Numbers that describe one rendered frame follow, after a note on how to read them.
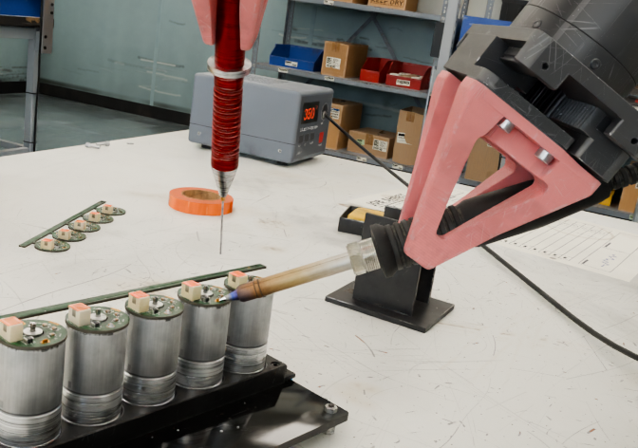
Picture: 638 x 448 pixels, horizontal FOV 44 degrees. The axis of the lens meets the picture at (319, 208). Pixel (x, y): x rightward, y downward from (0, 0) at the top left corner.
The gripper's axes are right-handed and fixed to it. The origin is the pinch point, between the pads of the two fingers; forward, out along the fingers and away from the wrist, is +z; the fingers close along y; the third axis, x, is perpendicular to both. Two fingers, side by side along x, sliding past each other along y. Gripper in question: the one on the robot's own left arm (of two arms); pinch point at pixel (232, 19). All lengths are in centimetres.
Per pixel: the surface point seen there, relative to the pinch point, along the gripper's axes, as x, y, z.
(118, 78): -500, 180, 260
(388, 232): -1.8, -7.1, 9.2
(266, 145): -58, 6, 39
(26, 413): 7.7, 5.4, 13.2
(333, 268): -1.0, -4.9, 11.0
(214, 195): -35.3, 7.5, 31.9
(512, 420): -2.9, -15.5, 20.7
